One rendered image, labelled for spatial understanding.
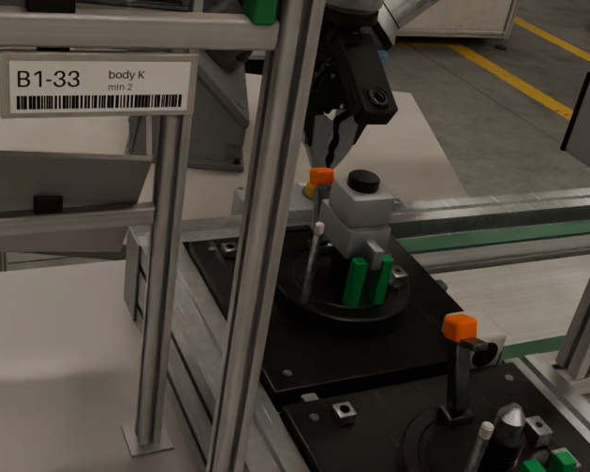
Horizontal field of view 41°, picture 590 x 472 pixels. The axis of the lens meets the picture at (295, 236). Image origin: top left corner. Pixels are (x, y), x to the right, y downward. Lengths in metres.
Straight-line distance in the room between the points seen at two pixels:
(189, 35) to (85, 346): 0.55
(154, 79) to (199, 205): 0.78
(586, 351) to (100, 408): 0.46
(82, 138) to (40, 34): 0.96
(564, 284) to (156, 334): 0.56
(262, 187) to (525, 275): 0.66
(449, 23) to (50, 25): 5.05
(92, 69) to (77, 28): 0.02
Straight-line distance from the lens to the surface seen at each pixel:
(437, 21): 5.31
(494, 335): 0.78
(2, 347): 0.88
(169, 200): 0.62
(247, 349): 0.50
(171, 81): 0.38
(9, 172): 0.56
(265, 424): 0.66
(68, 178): 0.56
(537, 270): 1.07
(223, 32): 0.39
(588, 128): 0.71
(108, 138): 1.33
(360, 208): 0.72
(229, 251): 0.83
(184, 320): 0.76
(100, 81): 0.37
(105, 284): 0.97
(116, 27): 0.37
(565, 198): 1.19
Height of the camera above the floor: 1.42
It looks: 30 degrees down
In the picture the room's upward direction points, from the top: 10 degrees clockwise
